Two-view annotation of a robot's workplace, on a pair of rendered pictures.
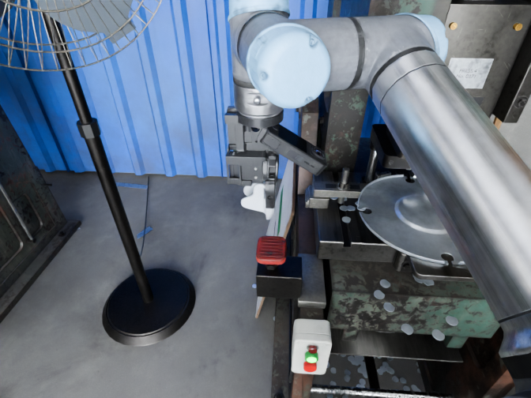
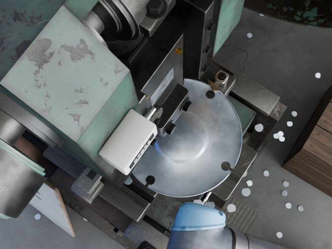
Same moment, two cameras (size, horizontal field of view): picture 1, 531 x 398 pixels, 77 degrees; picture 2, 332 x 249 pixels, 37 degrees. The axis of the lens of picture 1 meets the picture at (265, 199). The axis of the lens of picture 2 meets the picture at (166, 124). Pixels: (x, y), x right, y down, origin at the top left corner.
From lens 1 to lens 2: 80 cm
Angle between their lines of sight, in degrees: 45
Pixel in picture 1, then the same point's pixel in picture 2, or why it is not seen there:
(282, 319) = (93, 214)
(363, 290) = not seen: hidden behind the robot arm
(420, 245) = (206, 173)
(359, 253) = not seen: hidden behind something
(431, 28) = (217, 226)
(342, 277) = (168, 217)
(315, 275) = (152, 236)
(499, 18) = (166, 61)
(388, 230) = (179, 182)
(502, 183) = not seen: outside the picture
